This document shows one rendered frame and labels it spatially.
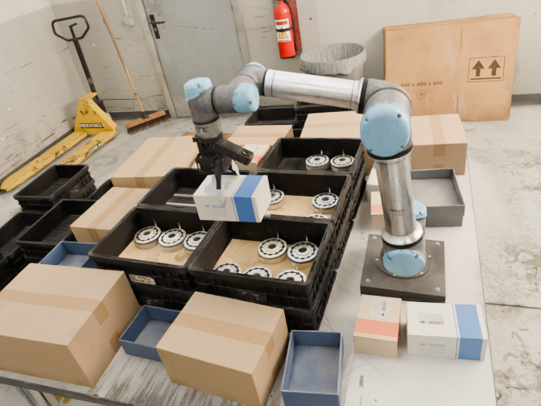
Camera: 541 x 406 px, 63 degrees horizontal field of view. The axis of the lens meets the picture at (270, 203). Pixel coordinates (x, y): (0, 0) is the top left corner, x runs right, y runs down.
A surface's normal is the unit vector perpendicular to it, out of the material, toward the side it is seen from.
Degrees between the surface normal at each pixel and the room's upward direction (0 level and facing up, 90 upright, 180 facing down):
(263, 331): 0
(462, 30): 82
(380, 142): 84
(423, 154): 90
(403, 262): 99
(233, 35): 90
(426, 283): 4
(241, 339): 0
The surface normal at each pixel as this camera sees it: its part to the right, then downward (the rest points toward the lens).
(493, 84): -0.33, 0.34
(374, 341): -0.30, 0.57
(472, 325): -0.16, -0.82
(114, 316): 0.95, 0.03
